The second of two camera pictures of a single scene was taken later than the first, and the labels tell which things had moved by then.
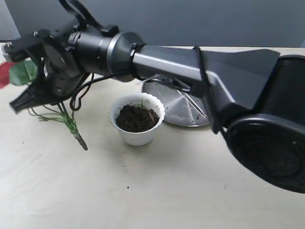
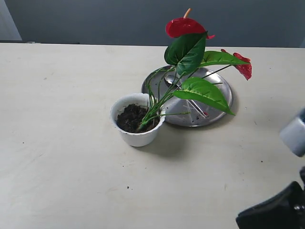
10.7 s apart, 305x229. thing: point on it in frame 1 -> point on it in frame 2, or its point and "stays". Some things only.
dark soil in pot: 136,119 stays
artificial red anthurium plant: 23,72 -> 186,52
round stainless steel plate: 181,107 stays
